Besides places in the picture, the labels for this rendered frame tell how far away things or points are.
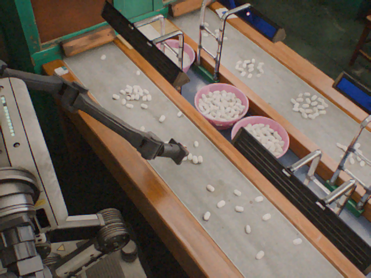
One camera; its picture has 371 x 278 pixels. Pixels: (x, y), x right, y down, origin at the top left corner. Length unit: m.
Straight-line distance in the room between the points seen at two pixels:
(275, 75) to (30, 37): 1.26
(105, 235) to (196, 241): 0.34
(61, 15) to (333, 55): 2.42
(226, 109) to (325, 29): 2.27
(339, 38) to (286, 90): 1.93
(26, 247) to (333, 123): 1.60
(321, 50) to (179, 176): 2.41
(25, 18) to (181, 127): 0.89
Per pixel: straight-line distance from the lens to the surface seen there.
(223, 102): 2.14
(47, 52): 2.34
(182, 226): 1.66
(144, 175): 1.79
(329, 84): 2.36
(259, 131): 2.04
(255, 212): 1.76
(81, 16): 2.34
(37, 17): 2.24
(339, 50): 4.01
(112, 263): 1.92
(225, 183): 1.81
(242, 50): 2.48
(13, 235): 0.98
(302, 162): 1.46
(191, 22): 2.66
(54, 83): 1.70
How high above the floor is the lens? 2.21
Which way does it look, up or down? 49 degrees down
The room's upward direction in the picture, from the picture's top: 5 degrees clockwise
